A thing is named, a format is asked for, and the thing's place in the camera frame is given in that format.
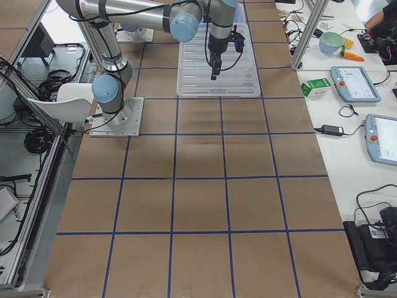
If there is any green white carton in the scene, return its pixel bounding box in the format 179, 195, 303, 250
301, 78, 331, 97

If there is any blue teach pendant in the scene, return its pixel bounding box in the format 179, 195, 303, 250
330, 66, 381, 103
364, 114, 396, 166

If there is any person forearm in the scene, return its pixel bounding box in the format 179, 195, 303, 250
364, 11, 385, 30

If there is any clear plastic storage box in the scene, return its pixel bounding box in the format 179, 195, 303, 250
176, 3, 260, 97

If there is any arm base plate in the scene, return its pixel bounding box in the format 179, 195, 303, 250
89, 97, 144, 137

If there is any aluminium frame post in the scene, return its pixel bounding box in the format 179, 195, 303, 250
290, 0, 329, 70

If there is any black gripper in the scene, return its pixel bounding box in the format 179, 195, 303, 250
208, 26, 231, 81

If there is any green bowl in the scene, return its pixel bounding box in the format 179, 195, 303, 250
319, 32, 344, 53

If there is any orange toy carrot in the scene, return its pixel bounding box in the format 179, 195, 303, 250
339, 45, 365, 62

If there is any black power brick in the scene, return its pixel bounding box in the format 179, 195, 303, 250
321, 125, 344, 137

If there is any yellow toy corn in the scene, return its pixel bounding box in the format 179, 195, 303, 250
342, 38, 354, 50

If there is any white plastic chair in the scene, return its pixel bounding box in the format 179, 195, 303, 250
27, 83, 94, 124

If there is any clear plastic box lid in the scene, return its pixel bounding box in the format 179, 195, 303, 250
176, 1, 260, 97

